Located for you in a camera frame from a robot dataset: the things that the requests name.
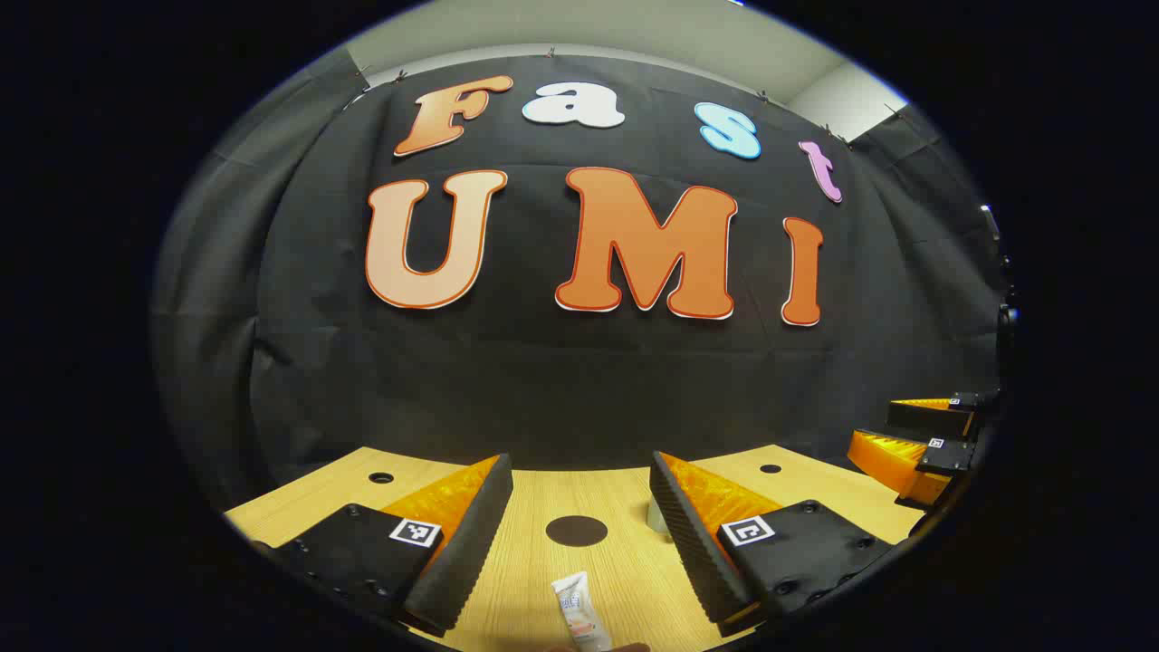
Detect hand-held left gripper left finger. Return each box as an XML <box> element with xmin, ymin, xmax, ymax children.
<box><xmin>267</xmin><ymin>453</ymin><xmax>514</xmax><ymax>637</ymax></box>

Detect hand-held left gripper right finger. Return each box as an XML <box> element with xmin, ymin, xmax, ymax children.
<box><xmin>648</xmin><ymin>450</ymin><xmax>899</xmax><ymax>638</ymax></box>

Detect dark round coaster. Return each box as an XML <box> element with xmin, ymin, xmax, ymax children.
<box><xmin>545</xmin><ymin>515</ymin><xmax>609</xmax><ymax>548</ymax></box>

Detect white toothpaste tube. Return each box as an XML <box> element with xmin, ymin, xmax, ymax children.
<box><xmin>551</xmin><ymin>571</ymin><xmax>614</xmax><ymax>652</ymax></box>

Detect wooden desktop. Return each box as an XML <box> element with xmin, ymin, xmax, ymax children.
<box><xmin>225</xmin><ymin>444</ymin><xmax>926</xmax><ymax>652</ymax></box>

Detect black backdrop cloth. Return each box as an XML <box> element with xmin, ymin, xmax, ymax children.
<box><xmin>152</xmin><ymin>45</ymin><xmax>1011</xmax><ymax>508</ymax></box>

